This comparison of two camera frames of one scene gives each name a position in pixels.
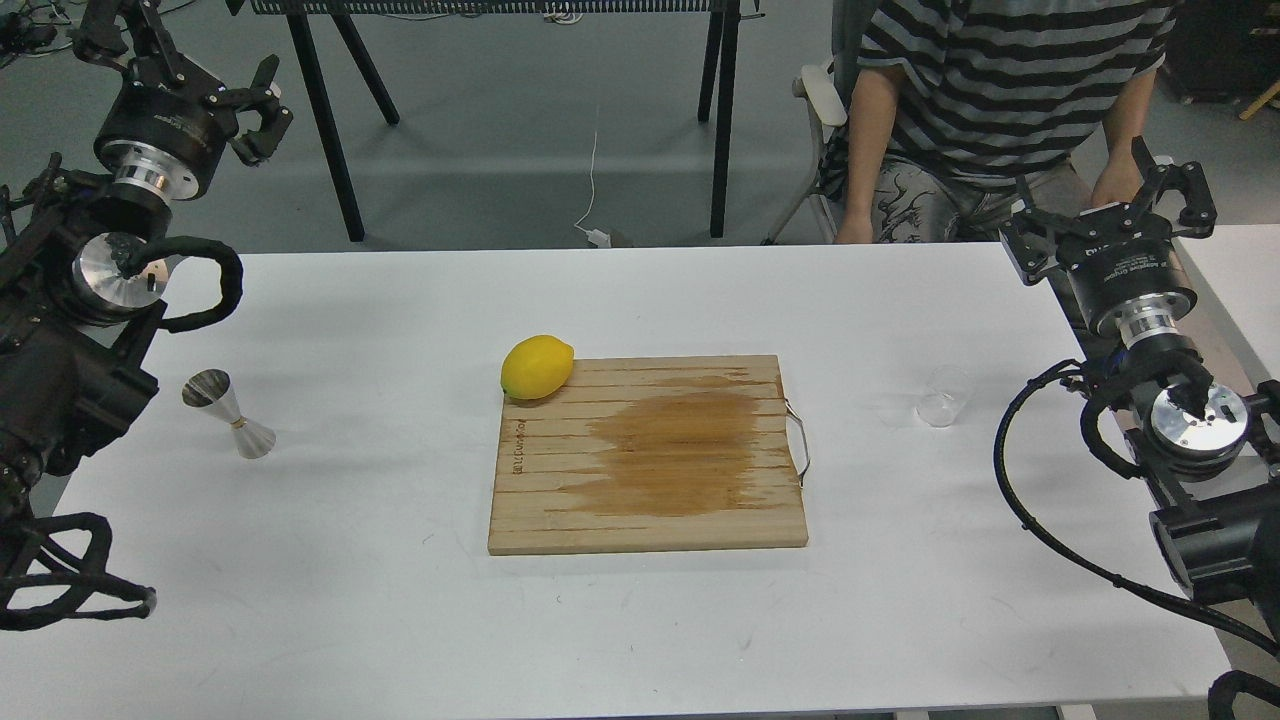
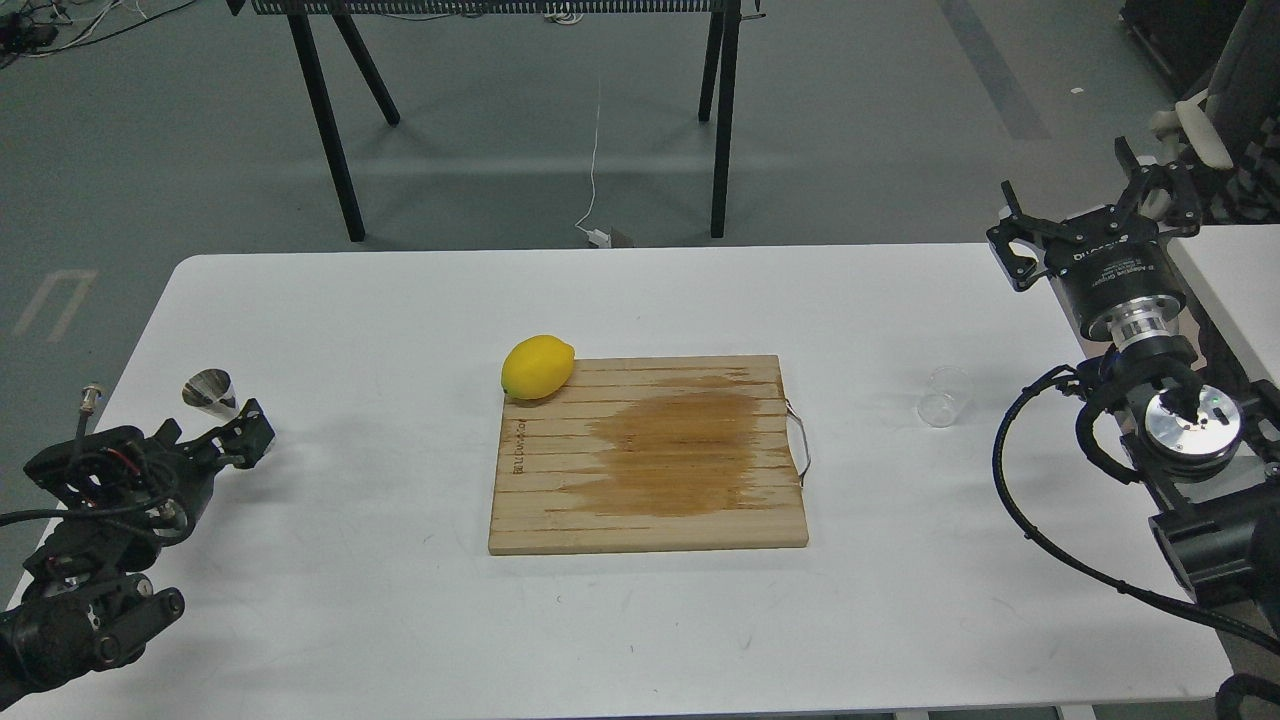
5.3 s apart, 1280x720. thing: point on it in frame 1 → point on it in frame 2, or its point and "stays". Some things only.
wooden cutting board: x=648 y=454 stays
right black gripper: x=1127 y=272 stays
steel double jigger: x=211 y=390 stays
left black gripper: x=167 y=126 → x=153 y=487
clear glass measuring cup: x=943 y=398 stays
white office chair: x=825 y=112 → x=1229 y=133
